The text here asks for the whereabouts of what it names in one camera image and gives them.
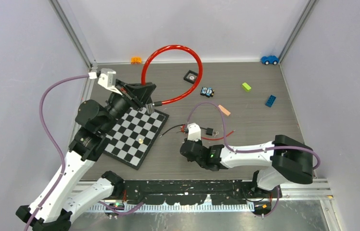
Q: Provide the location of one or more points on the lime green block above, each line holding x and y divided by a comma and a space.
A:
246, 87

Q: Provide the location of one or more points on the blue lego brick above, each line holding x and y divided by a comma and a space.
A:
270, 101

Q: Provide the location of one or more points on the blue toy car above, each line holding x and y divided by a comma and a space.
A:
271, 59

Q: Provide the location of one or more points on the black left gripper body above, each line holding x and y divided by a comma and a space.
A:
133, 100

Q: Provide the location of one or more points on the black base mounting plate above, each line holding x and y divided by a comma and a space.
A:
191, 192

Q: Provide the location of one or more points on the red cable lock chrome cylinder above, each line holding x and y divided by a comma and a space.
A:
174, 94

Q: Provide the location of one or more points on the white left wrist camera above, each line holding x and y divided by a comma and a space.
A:
107, 79

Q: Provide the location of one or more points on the small black cable padlock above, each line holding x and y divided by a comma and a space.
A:
181, 127

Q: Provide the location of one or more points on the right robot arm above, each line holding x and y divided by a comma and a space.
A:
283, 160

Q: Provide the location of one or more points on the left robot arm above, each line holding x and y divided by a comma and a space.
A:
55, 209

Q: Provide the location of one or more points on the black square framed box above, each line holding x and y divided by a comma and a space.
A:
191, 77

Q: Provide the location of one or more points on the blue owl toy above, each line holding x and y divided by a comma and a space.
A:
207, 92

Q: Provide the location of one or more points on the black white checkerboard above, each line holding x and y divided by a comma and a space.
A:
124, 137

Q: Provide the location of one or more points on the orange toy car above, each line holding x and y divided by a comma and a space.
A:
136, 60

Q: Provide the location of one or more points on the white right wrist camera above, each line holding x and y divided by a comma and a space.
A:
194, 132

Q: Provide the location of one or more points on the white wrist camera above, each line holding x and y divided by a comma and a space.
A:
194, 132
107, 79

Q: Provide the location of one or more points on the pink eraser block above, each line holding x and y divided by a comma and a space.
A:
224, 110

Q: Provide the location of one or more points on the small red cable padlock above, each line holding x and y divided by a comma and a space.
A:
218, 135

